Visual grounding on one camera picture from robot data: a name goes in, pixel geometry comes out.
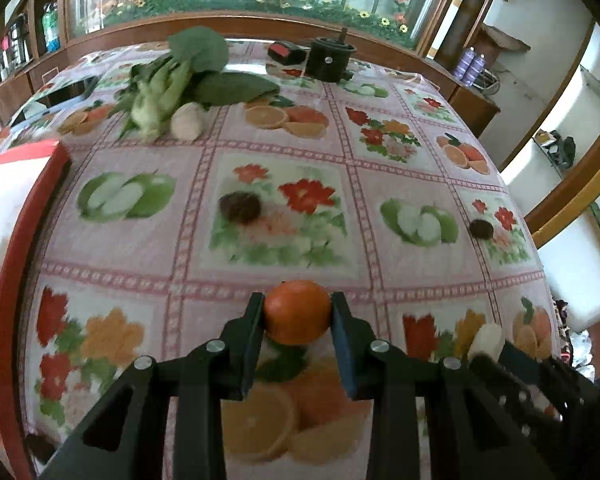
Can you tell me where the beige wooden block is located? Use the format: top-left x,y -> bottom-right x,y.
467,323 -> 505,362

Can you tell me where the orange tangerine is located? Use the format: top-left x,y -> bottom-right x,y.
263,281 -> 332,346

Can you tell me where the dark passion fruit centre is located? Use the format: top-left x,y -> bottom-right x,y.
219,192 -> 262,226

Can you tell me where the dark passion fruit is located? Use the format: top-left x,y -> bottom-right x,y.
469,219 -> 494,240
219,192 -> 262,226

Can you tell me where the dark passion fruit right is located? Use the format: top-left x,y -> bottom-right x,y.
469,219 -> 494,240

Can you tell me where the floral fruit tablecloth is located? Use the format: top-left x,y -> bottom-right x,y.
0,39 -> 564,480

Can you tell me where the white garlic bulb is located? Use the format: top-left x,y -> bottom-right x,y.
170,102 -> 207,141

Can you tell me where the red white tray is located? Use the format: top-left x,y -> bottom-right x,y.
0,140 -> 71,479

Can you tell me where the green bok choy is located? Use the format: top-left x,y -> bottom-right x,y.
109,26 -> 279,143

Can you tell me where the black tablet on table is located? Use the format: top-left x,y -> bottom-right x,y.
34,76 -> 99,110

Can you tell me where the red black small box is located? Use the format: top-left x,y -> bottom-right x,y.
268,41 -> 306,66

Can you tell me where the black cylindrical grinder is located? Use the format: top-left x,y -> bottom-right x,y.
304,27 -> 356,82

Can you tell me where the purple bottle right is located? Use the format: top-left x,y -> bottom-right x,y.
462,54 -> 486,87

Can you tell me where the purple bottle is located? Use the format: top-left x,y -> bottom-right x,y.
462,54 -> 486,87
453,47 -> 476,80

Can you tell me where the purple bottle left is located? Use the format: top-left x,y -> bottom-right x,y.
453,47 -> 476,80

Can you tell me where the green plastic bottle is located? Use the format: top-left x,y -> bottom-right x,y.
42,1 -> 60,52

